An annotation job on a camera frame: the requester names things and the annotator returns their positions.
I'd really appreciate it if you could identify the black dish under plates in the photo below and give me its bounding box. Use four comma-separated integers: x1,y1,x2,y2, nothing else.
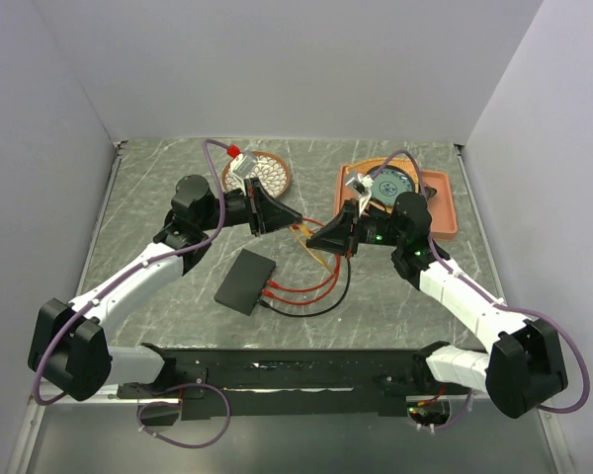
423,185,437,200

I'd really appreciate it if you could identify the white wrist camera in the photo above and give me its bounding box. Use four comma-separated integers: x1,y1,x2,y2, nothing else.
226,145,258,188
344,171,374,216

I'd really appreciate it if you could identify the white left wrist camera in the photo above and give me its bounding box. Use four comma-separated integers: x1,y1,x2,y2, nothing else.
226,145,258,188

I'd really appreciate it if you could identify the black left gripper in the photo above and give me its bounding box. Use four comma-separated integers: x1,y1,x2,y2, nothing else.
199,178,302,237

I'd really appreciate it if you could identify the teal round patterned plate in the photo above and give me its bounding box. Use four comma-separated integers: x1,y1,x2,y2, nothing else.
368,165,417,207

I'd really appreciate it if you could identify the orange triangular woven plate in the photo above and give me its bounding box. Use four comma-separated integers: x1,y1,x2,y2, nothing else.
341,156,419,193

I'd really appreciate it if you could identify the pink rectangular tray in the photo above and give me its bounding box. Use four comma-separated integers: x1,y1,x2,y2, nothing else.
333,165,459,241

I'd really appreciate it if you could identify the orange ethernet cable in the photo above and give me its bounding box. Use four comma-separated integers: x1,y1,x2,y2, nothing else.
290,221,340,276

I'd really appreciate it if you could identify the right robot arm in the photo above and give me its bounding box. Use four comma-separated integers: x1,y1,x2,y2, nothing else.
306,192,568,419

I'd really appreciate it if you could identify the black network switch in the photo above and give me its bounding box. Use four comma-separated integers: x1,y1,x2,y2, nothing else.
213,249,276,316

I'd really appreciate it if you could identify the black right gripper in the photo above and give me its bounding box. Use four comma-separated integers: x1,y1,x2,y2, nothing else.
306,198,406,259

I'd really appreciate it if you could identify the black ethernet cable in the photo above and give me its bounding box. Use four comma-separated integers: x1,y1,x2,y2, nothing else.
259,254,352,319

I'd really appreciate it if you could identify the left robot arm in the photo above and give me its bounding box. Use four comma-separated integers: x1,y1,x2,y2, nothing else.
28,175,302,405

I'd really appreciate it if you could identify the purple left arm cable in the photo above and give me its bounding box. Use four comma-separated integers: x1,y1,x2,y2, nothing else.
32,138,233,406

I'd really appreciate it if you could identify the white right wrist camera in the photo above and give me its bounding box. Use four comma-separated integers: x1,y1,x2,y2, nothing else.
344,171,374,216

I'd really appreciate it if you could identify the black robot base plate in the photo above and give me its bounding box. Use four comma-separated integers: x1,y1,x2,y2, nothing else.
117,349,466,421

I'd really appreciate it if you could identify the floral patterned brown plate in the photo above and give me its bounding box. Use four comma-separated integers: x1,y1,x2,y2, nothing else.
221,151,291,198

